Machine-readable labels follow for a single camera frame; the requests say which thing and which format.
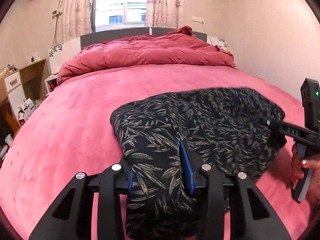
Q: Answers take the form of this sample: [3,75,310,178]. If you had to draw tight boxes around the white drawer cabinet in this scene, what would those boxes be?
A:
[4,70,26,121]

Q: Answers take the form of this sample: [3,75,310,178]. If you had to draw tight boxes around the pink floral curtain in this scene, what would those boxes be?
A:
[61,0,94,42]
[145,0,185,29]

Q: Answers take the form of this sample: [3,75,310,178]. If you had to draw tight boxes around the window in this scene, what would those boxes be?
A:
[94,0,147,32]

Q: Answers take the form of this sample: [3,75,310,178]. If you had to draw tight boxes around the black leaf-print pants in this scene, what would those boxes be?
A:
[110,88,286,239]

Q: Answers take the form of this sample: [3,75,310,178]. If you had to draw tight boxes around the wall power socket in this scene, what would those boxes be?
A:
[52,8,62,18]

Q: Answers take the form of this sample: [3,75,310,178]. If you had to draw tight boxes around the pink floral right curtain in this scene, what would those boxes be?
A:
[145,0,185,29]

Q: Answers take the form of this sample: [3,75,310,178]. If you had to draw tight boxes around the pink floral left curtain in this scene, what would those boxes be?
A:
[61,0,94,42]

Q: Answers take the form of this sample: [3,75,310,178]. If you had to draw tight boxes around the white floral bedside panel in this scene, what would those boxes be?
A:
[48,38,81,75]

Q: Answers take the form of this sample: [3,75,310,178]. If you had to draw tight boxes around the wooden desk shelf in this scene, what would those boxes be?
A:
[1,59,49,133]

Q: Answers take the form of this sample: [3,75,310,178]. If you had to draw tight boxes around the red quilted duvet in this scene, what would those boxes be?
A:
[57,25,236,85]

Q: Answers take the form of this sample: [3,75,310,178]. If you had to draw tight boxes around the white wall switch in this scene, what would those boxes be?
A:
[191,16,204,24]

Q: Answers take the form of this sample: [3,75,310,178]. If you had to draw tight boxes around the right hand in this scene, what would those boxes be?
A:
[290,143,320,210]

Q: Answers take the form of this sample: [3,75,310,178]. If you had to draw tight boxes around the pink bed sheet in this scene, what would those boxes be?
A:
[1,64,304,239]

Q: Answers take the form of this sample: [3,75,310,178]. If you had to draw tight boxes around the dark grey headboard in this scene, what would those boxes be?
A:
[80,27,174,49]

